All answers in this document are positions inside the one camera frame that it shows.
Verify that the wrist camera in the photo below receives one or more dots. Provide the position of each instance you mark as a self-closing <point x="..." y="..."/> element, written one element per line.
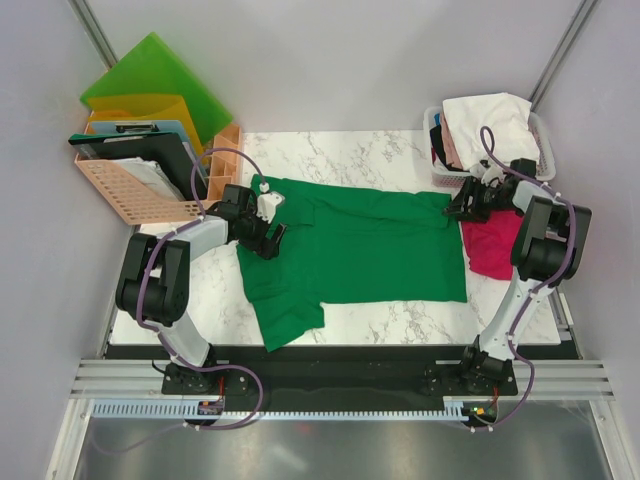
<point x="488" y="172"/>
<point x="268" y="202"/>

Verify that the green t shirt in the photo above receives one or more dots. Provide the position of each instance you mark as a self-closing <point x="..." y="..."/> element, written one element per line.
<point x="347" y="245"/>

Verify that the black t shirt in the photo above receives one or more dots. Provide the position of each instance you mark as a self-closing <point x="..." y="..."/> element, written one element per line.
<point x="437" y="143"/>

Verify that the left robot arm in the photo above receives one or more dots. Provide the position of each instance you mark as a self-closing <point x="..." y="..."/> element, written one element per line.
<point x="154" y="282"/>

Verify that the pink t shirt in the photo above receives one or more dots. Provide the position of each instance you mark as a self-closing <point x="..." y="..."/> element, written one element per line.
<point x="452" y="159"/>

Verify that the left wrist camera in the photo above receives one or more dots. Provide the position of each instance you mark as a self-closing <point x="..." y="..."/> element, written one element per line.
<point x="268" y="202"/>

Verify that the yellow plastic folder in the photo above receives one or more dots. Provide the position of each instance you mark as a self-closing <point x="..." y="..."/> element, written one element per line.
<point x="142" y="107"/>

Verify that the peach file organizer basket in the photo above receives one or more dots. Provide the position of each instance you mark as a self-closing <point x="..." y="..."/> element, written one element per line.
<point x="138" y="204"/>

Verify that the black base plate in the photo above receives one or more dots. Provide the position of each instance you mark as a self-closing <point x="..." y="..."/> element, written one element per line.
<point x="436" y="371"/>

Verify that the blue clipboard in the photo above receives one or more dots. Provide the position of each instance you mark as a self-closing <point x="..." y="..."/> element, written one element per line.
<point x="105" y="129"/>

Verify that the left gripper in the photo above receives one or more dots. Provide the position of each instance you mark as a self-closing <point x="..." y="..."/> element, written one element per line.
<point x="265" y="248"/>

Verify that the green plastic folder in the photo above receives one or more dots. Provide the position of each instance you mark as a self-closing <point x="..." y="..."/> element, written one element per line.
<point x="151" y="67"/>

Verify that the white laundry basket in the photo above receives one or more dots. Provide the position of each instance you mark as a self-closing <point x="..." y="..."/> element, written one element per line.
<point x="443" y="178"/>

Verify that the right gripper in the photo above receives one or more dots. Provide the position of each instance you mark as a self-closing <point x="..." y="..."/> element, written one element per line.
<point x="458" y="206"/>

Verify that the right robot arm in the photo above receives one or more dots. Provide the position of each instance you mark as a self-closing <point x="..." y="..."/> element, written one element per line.
<point x="547" y="250"/>

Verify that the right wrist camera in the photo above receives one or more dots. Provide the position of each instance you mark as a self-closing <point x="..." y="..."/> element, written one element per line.
<point x="488" y="172"/>

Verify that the black binder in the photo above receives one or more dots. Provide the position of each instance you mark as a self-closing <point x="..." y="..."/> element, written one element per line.
<point x="96" y="147"/>

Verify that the red t shirt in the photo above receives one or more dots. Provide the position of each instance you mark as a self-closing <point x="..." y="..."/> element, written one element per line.
<point x="488" y="245"/>

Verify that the white cable duct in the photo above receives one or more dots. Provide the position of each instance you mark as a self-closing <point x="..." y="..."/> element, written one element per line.
<point x="177" y="409"/>

